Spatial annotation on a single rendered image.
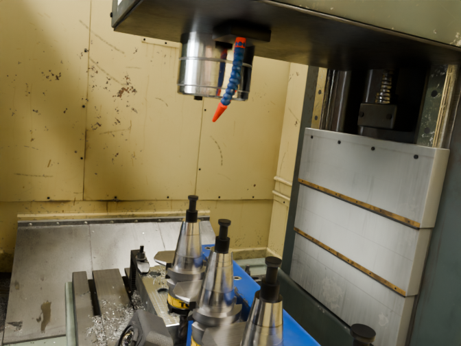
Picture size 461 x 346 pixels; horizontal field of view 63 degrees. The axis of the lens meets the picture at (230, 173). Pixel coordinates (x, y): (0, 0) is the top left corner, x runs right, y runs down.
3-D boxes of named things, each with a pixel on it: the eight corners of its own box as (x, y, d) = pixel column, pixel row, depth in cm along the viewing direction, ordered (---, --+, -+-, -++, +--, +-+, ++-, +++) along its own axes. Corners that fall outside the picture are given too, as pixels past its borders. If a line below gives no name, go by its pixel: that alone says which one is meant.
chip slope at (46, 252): (-6, 382, 107) (-6, 297, 103) (17, 277, 167) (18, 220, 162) (265, 333, 145) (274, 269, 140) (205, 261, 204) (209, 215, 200)
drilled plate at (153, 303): (160, 347, 80) (162, 326, 79) (135, 284, 106) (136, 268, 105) (255, 331, 90) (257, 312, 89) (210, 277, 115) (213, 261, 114)
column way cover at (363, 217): (392, 365, 88) (435, 148, 80) (283, 276, 131) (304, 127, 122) (407, 361, 91) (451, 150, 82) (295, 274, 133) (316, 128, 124)
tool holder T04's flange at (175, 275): (212, 289, 53) (213, 272, 53) (169, 292, 51) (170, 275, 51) (202, 270, 59) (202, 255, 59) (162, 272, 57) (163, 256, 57)
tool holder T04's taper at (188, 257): (206, 270, 53) (210, 224, 52) (175, 272, 52) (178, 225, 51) (199, 257, 58) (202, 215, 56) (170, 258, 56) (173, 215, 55)
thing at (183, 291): (179, 307, 46) (180, 301, 46) (168, 287, 51) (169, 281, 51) (230, 300, 49) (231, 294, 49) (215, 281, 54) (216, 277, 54)
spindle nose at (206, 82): (260, 102, 77) (267, 41, 75) (182, 93, 72) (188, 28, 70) (235, 101, 92) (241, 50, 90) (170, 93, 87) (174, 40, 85)
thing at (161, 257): (158, 269, 56) (158, 263, 56) (150, 255, 61) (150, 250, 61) (202, 265, 59) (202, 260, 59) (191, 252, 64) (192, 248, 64)
